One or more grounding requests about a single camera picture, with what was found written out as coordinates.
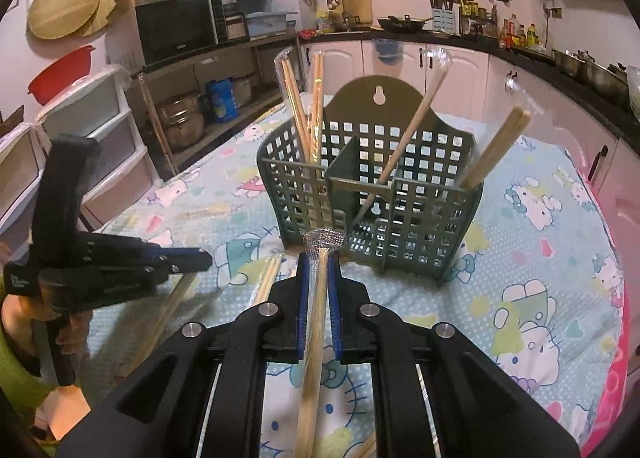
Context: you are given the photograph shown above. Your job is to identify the person's left hand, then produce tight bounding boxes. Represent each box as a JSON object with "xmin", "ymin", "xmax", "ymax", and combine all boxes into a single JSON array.
[{"xmin": 2, "ymin": 295, "xmax": 94, "ymax": 375}]

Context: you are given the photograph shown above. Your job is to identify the white kitchen base cabinets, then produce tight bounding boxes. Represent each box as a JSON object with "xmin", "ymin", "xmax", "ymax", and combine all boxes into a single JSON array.
[{"xmin": 300, "ymin": 36, "xmax": 640, "ymax": 259}]

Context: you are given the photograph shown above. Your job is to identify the wooden chopstick pair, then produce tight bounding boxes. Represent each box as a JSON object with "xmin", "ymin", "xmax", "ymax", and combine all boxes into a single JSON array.
[
  {"xmin": 350, "ymin": 435, "xmax": 377, "ymax": 458},
  {"xmin": 360, "ymin": 46, "xmax": 453, "ymax": 216},
  {"xmin": 457, "ymin": 81, "xmax": 545, "ymax": 191},
  {"xmin": 252, "ymin": 253, "xmax": 285, "ymax": 306},
  {"xmin": 292, "ymin": 227, "xmax": 347, "ymax": 458},
  {"xmin": 117, "ymin": 272, "xmax": 201, "ymax": 379},
  {"xmin": 274, "ymin": 46, "xmax": 316, "ymax": 199},
  {"xmin": 307, "ymin": 51, "xmax": 326, "ymax": 199}
]

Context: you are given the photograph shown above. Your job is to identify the person's green clothing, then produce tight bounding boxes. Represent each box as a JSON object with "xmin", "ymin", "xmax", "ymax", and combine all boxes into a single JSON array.
[{"xmin": 0, "ymin": 331, "xmax": 53, "ymax": 444}]

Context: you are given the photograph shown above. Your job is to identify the white plastic drawer unit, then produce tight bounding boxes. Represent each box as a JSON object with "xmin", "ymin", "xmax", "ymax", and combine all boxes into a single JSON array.
[{"xmin": 0, "ymin": 64, "xmax": 157, "ymax": 234}]

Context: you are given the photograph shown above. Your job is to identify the white hanging jug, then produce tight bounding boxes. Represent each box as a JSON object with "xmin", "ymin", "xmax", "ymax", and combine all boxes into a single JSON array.
[{"xmin": 295, "ymin": 0, "xmax": 317, "ymax": 29}]

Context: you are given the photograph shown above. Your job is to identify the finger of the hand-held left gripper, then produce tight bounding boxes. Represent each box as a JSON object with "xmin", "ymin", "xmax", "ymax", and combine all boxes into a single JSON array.
[
  {"xmin": 75, "ymin": 232, "xmax": 214, "ymax": 274},
  {"xmin": 40, "ymin": 263, "xmax": 173, "ymax": 313}
]

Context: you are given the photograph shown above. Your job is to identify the black microwave oven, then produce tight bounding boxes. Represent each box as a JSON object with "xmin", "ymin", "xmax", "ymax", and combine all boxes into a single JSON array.
[{"xmin": 135, "ymin": 0, "xmax": 226, "ymax": 66}]

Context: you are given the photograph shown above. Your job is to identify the metal spice rack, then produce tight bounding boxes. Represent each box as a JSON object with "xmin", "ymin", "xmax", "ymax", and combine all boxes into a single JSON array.
[{"xmin": 459, "ymin": 0, "xmax": 501, "ymax": 36}]

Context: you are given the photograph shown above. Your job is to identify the pink table cover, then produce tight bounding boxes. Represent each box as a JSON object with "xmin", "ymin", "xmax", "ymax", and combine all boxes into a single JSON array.
[{"xmin": 586, "ymin": 303, "xmax": 633, "ymax": 455}]

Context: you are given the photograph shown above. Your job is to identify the red plastic basin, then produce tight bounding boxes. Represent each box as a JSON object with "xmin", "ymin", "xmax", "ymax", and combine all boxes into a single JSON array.
[{"xmin": 27, "ymin": 44, "xmax": 98, "ymax": 104}]

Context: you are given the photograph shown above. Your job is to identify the clear plastic bag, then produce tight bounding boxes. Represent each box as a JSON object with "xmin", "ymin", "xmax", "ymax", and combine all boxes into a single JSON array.
[{"xmin": 625, "ymin": 63, "xmax": 640, "ymax": 119}]

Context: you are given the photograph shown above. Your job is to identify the small steel pot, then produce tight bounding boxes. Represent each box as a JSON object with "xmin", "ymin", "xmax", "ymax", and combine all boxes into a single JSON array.
[{"xmin": 232, "ymin": 73, "xmax": 261, "ymax": 106}]

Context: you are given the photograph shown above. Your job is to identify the large stacked steel pot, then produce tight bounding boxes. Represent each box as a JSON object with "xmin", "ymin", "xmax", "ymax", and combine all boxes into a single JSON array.
[{"xmin": 155, "ymin": 93, "xmax": 206, "ymax": 151}]

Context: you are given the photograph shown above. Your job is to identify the blue canister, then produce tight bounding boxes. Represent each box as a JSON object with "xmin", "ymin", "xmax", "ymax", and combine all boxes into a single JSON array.
[{"xmin": 206, "ymin": 78, "xmax": 240, "ymax": 123}]

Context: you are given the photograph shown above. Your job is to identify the black wok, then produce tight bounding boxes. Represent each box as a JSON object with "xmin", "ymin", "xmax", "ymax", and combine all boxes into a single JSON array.
[{"xmin": 372, "ymin": 13, "xmax": 435, "ymax": 33}]

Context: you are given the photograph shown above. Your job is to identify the black countertop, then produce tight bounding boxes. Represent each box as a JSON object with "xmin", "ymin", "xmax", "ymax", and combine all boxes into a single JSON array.
[{"xmin": 300, "ymin": 26, "xmax": 640, "ymax": 159}]

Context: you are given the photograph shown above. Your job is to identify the group of condiment bottles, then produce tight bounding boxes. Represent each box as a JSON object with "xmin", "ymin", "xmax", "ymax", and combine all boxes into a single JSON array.
[{"xmin": 497, "ymin": 13, "xmax": 547, "ymax": 52}]

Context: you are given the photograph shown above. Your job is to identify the steel cooking pot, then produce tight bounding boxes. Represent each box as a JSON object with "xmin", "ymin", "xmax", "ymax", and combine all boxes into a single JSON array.
[
  {"xmin": 582, "ymin": 56, "xmax": 632, "ymax": 105},
  {"xmin": 551, "ymin": 48, "xmax": 590, "ymax": 80}
]

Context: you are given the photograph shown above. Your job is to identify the metal storage rack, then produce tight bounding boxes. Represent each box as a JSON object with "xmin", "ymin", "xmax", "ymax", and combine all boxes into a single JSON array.
[{"xmin": 125, "ymin": 31, "xmax": 303, "ymax": 174}]

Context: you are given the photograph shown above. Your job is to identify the light blue knife block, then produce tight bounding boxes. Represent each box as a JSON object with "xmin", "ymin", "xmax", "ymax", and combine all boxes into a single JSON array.
[{"xmin": 431, "ymin": 6, "xmax": 461, "ymax": 33}]

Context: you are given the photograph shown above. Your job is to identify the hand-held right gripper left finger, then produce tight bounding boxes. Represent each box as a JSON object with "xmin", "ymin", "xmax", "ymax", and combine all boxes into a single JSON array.
[{"xmin": 55, "ymin": 253, "xmax": 315, "ymax": 458}]

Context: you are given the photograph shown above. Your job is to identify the blue hanging bin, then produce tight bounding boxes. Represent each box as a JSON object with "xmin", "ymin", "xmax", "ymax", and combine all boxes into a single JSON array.
[{"xmin": 374, "ymin": 38, "xmax": 401, "ymax": 62}]

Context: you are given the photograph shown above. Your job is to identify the green plastic utensil holder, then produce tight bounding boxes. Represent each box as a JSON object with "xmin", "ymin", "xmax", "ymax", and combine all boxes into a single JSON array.
[{"xmin": 256, "ymin": 73, "xmax": 485, "ymax": 288}]

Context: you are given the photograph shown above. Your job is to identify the cartoon cat printed blanket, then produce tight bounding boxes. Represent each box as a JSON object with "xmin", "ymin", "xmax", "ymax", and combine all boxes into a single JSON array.
[{"xmin": 85, "ymin": 93, "xmax": 631, "ymax": 458}]

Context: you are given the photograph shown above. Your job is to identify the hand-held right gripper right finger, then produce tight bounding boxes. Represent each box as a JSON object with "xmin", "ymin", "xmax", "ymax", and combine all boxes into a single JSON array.
[{"xmin": 326, "ymin": 257, "xmax": 583, "ymax": 458}]

